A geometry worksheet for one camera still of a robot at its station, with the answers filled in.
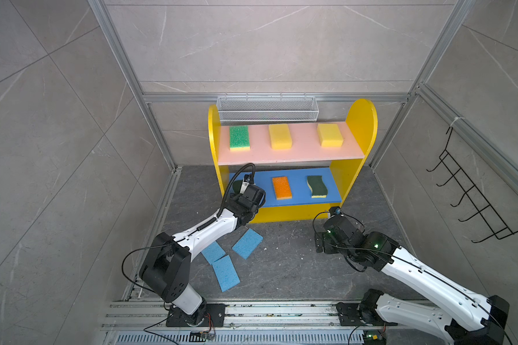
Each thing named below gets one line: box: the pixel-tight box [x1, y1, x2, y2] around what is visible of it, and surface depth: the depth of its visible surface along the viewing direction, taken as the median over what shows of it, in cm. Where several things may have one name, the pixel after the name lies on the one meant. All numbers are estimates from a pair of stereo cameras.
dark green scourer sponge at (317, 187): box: [306, 175, 329, 199], surface depth 93 cm
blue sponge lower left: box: [212, 254, 242, 293], surface depth 83 cm
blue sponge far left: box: [200, 240, 226, 266], surface depth 89 cm
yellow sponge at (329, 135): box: [316, 122, 344, 149], surface depth 73 cm
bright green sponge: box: [229, 125, 251, 152], surface depth 72 cm
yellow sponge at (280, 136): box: [269, 123, 293, 151], surface depth 73 cm
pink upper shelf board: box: [217, 121, 365, 167], surface depth 72 cm
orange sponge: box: [271, 176, 293, 201], surface depth 92 cm
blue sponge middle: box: [231, 227, 264, 261], surface depth 92 cm
